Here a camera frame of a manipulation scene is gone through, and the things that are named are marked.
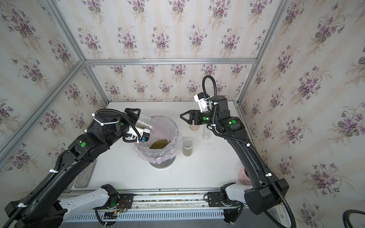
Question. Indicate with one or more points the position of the aluminium frame crossbar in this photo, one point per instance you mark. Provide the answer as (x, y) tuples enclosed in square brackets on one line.
[(179, 61)]

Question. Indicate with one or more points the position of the beige jar lid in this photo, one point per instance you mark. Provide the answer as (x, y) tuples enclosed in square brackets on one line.
[(194, 127)]

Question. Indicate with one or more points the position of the aluminium frame post right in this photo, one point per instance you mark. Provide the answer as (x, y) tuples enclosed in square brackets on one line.
[(264, 48)]

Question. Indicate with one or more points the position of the aluminium frame post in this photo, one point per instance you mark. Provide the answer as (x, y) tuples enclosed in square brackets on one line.
[(66, 32), (264, 48)]

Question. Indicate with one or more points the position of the clear jar with mung beans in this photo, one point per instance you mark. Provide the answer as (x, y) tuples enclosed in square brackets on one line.
[(206, 135)]

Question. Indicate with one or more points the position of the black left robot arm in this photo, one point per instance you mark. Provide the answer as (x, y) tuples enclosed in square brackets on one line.
[(42, 208)]

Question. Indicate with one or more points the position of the aluminium frame post left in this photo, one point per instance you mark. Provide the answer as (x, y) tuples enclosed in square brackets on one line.
[(66, 32)]

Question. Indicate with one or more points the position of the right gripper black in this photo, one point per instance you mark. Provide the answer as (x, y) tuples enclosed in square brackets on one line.
[(194, 114)]

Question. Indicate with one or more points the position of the jar with beige lid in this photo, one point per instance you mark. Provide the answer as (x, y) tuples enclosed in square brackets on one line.
[(144, 122)]

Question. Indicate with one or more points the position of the mung beans in bin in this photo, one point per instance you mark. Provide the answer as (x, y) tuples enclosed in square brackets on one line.
[(159, 144)]

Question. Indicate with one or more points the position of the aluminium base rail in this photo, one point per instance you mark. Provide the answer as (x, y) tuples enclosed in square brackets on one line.
[(165, 206)]

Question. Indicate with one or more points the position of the grey sponge pad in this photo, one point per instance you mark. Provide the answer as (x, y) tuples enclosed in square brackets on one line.
[(83, 179)]

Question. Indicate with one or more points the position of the pink pen holder cup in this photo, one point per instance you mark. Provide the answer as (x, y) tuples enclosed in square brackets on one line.
[(244, 178)]

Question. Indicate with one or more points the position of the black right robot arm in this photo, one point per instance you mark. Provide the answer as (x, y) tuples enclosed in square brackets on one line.
[(267, 189)]

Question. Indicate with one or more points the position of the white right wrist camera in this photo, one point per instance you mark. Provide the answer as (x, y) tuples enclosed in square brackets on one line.
[(203, 101)]

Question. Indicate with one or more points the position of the mesh bin with plastic bag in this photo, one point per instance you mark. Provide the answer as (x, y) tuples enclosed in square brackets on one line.
[(162, 128)]

